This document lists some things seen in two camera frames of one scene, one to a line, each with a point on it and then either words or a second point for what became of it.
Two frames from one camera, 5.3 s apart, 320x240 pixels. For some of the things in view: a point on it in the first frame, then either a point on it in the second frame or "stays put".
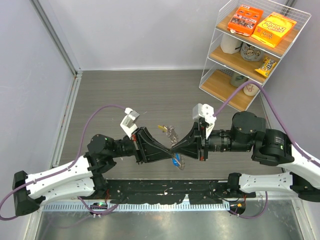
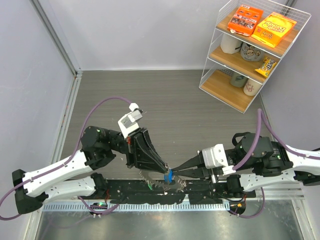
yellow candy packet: (268, 65) stays put
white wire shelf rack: (251, 38) stays put
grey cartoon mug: (250, 53) stays put
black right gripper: (189, 145) to (202, 172)
